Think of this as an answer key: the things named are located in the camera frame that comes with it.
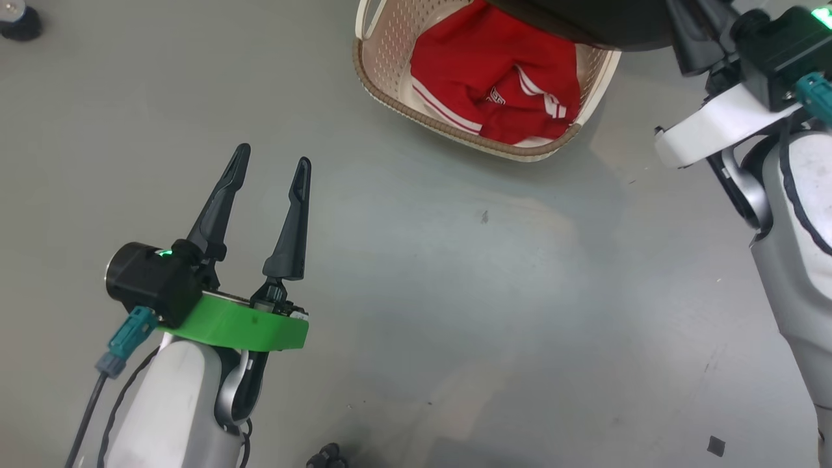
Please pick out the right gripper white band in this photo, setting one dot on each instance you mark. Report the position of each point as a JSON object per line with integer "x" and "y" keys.
{"x": 715, "y": 123}

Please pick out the black round washer door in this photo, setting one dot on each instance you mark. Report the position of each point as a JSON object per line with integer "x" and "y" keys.
{"x": 585, "y": 26}

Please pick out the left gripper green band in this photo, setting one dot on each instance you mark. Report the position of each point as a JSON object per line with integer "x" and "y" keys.
{"x": 240, "y": 325}

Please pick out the grey tube frame with caster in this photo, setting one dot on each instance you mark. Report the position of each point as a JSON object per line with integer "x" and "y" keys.
{"x": 23, "y": 23}

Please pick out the red and white garment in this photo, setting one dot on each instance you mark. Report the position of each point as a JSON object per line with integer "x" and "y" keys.
{"x": 481, "y": 58}

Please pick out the small black floor square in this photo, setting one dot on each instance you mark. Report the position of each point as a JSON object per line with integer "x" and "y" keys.
{"x": 715, "y": 446}

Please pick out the cream perforated basket brown rim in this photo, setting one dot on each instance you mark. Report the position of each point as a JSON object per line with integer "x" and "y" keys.
{"x": 390, "y": 71}

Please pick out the black ribbed robot part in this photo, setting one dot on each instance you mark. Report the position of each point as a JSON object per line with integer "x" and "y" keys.
{"x": 328, "y": 457}

